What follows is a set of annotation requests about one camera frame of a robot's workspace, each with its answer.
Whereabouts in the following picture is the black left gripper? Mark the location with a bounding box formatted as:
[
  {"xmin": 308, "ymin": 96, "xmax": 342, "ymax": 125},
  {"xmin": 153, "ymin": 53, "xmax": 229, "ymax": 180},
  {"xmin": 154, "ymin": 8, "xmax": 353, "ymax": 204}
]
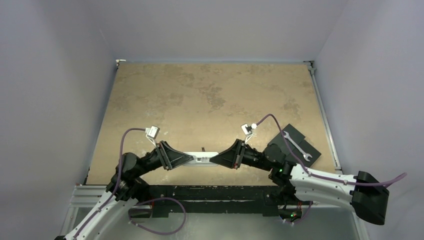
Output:
[{"xmin": 132, "ymin": 139, "xmax": 193, "ymax": 178}]

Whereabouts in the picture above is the white remote control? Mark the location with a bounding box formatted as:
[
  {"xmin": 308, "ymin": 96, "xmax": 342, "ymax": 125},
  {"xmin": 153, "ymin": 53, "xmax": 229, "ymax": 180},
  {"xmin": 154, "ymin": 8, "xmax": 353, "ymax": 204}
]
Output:
[{"xmin": 183, "ymin": 151, "xmax": 219, "ymax": 167}]

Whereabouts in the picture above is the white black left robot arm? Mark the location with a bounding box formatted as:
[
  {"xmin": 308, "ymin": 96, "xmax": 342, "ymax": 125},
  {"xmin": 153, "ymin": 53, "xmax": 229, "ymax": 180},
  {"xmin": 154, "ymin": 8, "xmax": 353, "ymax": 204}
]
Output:
[{"xmin": 56, "ymin": 141, "xmax": 194, "ymax": 240}]

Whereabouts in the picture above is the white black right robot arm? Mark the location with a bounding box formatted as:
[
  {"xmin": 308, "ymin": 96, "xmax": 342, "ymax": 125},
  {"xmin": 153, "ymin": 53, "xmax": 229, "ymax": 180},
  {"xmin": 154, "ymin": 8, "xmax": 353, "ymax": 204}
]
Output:
[{"xmin": 210, "ymin": 139, "xmax": 390, "ymax": 225}]

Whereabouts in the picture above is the black foam block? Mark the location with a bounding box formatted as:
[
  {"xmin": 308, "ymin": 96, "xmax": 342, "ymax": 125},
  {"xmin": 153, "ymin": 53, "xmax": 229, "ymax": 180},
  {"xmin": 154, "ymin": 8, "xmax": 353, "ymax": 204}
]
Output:
[{"xmin": 267, "ymin": 123, "xmax": 322, "ymax": 168}]

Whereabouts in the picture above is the silver open-end wrench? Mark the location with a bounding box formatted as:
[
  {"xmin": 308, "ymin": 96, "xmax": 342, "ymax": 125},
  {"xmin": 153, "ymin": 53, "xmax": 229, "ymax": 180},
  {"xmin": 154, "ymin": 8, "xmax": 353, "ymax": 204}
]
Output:
[{"xmin": 283, "ymin": 131, "xmax": 312, "ymax": 162}]

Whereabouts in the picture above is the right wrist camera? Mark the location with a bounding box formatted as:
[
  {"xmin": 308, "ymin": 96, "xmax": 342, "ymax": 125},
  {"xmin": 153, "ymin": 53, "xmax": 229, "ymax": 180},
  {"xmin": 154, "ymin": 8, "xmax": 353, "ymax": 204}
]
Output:
[{"xmin": 240, "ymin": 123, "xmax": 257, "ymax": 136}]

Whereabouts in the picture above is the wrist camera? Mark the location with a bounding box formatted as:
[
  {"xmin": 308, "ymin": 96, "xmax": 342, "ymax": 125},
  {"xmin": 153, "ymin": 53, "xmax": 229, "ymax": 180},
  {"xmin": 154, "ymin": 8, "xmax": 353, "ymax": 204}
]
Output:
[
  {"xmin": 145, "ymin": 125, "xmax": 160, "ymax": 140},
  {"xmin": 240, "ymin": 123, "xmax": 257, "ymax": 136}
]

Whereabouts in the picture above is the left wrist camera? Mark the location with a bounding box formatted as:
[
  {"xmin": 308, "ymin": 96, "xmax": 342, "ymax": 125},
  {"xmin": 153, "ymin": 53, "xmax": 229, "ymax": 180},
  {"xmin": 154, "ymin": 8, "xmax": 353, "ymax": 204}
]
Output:
[{"xmin": 145, "ymin": 125, "xmax": 160, "ymax": 140}]

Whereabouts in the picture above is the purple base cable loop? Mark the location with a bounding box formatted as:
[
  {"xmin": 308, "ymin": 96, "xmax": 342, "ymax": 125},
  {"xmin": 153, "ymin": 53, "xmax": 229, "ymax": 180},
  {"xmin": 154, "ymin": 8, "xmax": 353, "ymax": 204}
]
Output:
[{"xmin": 128, "ymin": 197, "xmax": 187, "ymax": 236}]

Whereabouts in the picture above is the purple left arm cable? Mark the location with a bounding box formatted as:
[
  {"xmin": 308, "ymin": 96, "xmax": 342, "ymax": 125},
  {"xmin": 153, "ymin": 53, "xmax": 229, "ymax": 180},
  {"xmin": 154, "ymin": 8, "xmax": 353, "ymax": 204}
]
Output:
[{"xmin": 71, "ymin": 127, "xmax": 147, "ymax": 240}]

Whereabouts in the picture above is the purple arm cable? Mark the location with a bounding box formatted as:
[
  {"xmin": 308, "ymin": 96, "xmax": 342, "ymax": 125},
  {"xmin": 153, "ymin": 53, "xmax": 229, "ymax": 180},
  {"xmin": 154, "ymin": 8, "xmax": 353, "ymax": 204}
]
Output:
[
  {"xmin": 255, "ymin": 113, "xmax": 408, "ymax": 188},
  {"xmin": 71, "ymin": 127, "xmax": 147, "ymax": 240}
]

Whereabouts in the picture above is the aluminium frame base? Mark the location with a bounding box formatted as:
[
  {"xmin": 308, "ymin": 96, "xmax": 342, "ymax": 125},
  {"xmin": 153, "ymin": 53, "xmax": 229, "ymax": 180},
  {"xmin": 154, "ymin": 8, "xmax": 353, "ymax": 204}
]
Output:
[{"xmin": 59, "ymin": 185, "xmax": 369, "ymax": 240}]

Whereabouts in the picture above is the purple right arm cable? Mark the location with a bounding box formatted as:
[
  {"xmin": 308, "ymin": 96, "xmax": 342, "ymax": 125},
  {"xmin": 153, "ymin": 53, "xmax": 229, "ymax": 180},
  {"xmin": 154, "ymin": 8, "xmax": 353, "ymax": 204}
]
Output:
[{"xmin": 255, "ymin": 113, "xmax": 408, "ymax": 188}]

